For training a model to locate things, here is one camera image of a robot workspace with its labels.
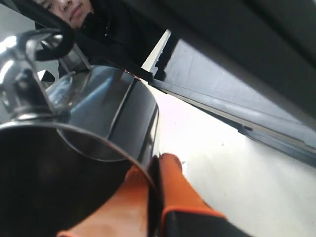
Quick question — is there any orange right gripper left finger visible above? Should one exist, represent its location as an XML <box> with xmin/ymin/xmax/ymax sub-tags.
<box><xmin>57</xmin><ymin>166</ymin><xmax>149</xmax><ymax>237</ymax></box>

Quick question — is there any black corner shelf rack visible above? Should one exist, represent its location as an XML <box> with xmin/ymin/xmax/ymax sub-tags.
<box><xmin>0</xmin><ymin>0</ymin><xmax>316</xmax><ymax>168</ymax></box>

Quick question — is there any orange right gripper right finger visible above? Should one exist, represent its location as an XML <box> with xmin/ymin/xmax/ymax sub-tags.
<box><xmin>159</xmin><ymin>154</ymin><xmax>249</xmax><ymax>237</ymax></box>

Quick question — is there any stainless steel mug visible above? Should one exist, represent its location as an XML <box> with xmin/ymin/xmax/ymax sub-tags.
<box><xmin>0</xmin><ymin>31</ymin><xmax>159</xmax><ymax>237</ymax></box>

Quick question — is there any person in black jacket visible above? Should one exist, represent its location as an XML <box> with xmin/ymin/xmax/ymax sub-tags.
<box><xmin>36</xmin><ymin>0</ymin><xmax>166</xmax><ymax>67</ymax></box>

